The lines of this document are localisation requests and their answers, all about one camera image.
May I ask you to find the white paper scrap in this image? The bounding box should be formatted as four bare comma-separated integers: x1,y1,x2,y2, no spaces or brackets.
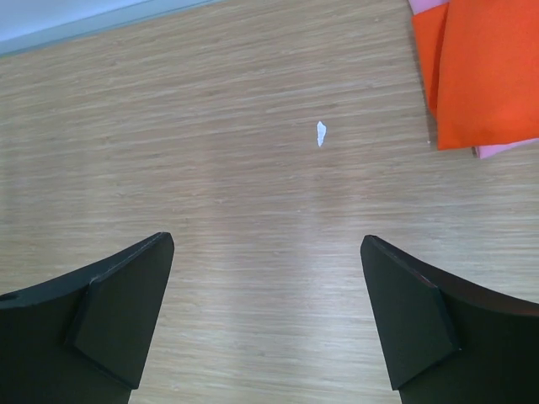
316,121,327,147

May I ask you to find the folded orange t shirt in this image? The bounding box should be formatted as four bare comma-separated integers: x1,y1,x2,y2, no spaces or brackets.
412,1,538,150

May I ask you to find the folded pink t shirt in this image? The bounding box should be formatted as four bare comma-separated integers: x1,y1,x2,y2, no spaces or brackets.
408,0,538,159

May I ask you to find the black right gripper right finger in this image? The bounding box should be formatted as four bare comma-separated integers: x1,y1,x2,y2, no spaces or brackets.
360,236,538,404

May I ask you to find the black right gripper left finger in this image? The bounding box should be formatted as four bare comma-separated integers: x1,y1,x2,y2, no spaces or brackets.
1,232,174,403

